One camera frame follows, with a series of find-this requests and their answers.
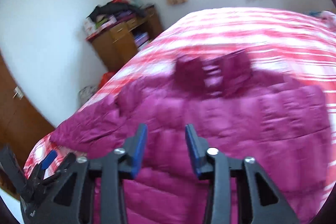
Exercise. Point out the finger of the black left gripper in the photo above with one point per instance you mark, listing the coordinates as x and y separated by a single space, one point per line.
61 170

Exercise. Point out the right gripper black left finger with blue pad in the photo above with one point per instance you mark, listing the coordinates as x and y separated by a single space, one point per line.
71 199

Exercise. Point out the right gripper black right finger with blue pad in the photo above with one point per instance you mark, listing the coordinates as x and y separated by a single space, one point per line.
259 199

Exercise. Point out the magenta puffer down jacket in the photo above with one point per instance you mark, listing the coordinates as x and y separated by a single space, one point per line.
240 110

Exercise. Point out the pile of clothes on desk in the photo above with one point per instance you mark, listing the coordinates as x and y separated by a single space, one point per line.
114 8

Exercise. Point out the brown wooden door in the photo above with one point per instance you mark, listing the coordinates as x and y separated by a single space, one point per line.
22 126

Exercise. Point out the patterned basket on floor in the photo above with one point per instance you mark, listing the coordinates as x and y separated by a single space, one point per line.
87 93

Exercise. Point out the red bag on floor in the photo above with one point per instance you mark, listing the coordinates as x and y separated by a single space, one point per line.
105 78

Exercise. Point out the brown wooden desk cabinet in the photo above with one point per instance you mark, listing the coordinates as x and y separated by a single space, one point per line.
115 44

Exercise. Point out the white gift box on desk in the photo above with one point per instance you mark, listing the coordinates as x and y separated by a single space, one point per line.
89 26

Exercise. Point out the stacked books in desk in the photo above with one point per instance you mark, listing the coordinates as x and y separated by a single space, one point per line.
141 40

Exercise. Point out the red white plaid bed cover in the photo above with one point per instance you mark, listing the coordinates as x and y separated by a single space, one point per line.
297 45

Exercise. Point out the pillow at bed head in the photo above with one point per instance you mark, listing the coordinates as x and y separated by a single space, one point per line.
328 18

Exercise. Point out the silver door handle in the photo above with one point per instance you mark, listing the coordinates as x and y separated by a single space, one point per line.
18 93

